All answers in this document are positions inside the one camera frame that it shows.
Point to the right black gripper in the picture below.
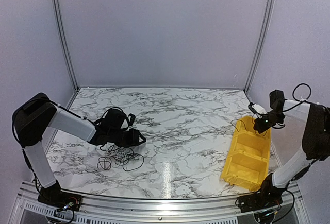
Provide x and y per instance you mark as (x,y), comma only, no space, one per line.
(260,128)

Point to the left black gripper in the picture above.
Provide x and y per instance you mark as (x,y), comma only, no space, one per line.
(133,139)

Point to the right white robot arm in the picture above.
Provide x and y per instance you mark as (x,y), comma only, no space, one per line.
(314,145)

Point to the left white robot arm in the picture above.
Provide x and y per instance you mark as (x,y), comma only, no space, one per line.
(39,116)

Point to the yellow plastic bin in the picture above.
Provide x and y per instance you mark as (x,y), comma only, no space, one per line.
(247,162)

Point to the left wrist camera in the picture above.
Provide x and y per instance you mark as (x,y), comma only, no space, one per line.
(115,119)

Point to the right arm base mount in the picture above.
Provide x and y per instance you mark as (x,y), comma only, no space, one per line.
(265,197)

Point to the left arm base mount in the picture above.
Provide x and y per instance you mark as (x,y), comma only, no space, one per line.
(55,196)

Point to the aluminium front rail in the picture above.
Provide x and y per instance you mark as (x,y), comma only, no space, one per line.
(106,209)

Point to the right aluminium frame post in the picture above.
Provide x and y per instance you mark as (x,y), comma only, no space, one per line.
(260,43)

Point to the aluminium frame post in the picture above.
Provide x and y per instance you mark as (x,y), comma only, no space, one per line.
(64,44)
(260,43)

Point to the left aluminium frame post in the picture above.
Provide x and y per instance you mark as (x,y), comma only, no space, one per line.
(64,44)

